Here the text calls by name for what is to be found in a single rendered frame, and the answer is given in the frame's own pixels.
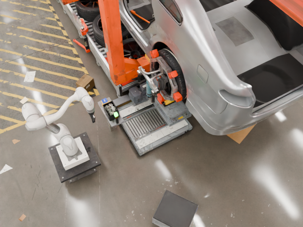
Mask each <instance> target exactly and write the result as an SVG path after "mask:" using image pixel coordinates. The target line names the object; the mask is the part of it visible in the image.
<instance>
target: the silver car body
mask: <svg viewBox="0 0 303 227"><path fill-rule="evenodd" d="M119 12H120V20H121V22H122V23H123V24H124V26H125V27H126V28H127V30H128V31H129V33H130V34H131V36H132V37H133V38H134V40H135V41H136V42H137V43H138V45H139V46H140V47H141V49H142V50H143V51H144V53H145V54H146V55H147V56H148V58H149V59H151V54H150V51H151V49H152V46H153V44H154V43H155V42H156V41H162V42H164V43H165V44H166V45H167V46H168V47H169V48H170V49H171V50H172V51H173V53H174V55H175V56H176V58H177V60H178V62H179V64H180V66H181V69H182V71H183V74H184V78H185V82H186V88H187V101H186V104H185V105H186V107H187V108H188V109H189V111H190V112H191V113H192V115H193V116H194V117H195V118H196V120H197V121H198V122H199V123H200V125H201V126H202V127H203V129H204V130H205V131H206V132H208V133H209V134H212V135H216V136H222V135H228V134H232V133H235V132H239V131H241V130H243V129H246V128H248V127H250V126H253V125H255V124H257V123H259V122H261V121H263V120H265V119H267V118H268V117H270V116H272V115H274V114H276V113H278V112H279V111H282V110H283V109H285V108H287V107H289V106H291V105H292V104H294V103H296V102H298V101H299V100H301V99H303V27H302V26H301V25H300V24H299V23H297V22H296V21H295V20H293V19H292V18H291V17H290V16H289V15H287V14H286V13H285V12H284V11H282V10H281V9H280V8H278V7H277V6H276V5H275V4H273V3H272V2H271V1H270V0H119Z"/></svg>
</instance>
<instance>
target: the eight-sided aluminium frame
mask: <svg viewBox="0 0 303 227"><path fill-rule="evenodd" d="M156 62H158V63H159V64H160V65H161V67H162V68H163V69H164V70H165V72H166V74H167V77H168V79H169V82H170V85H171V95H168V94H167V93H166V91H165V90H162V91H163V92H162V91H160V94H161V95H162V97H163V98H164V99H165V100H170V101H174V98H173V94H174V93H176V92H177V91H178V85H177V83H176V81H175V78H172V79H170V78H169V76H168V73H170V72H172V69H171V67H169V65H168V64H167V63H166V62H165V61H164V59H163V58H162V57H161V56H160V57H156V58H154V59H152V58H151V59H150V72H153V71H155V70H156ZM164 65H165V66H166V67H165V66H164ZM172 81H173V82H172ZM173 84H174V85H173ZM163 93H164V94H165V95H164V94H163Z"/></svg>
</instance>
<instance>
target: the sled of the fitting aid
mask: <svg viewBox="0 0 303 227"><path fill-rule="evenodd" d="M156 97H157V96H155V98H156ZM153 104H154V106H155V107H156V108H157V110H158V111H159V113H160V114H161V115H162V117H163V118H164V120H165V121H166V123H167V124H168V125H169V127H171V126H173V125H175V124H177V123H179V122H181V121H183V120H185V119H187V118H189V117H191V115H192V113H191V112H190V111H189V110H188V111H187V112H185V113H183V114H181V115H179V116H177V117H175V118H173V119H171V120H170V119H169V118H168V117H167V115H166V114H165V112H164V111H163V109H162V108H161V107H160V106H159V104H158V103H157V101H156V100H155V103H153Z"/></svg>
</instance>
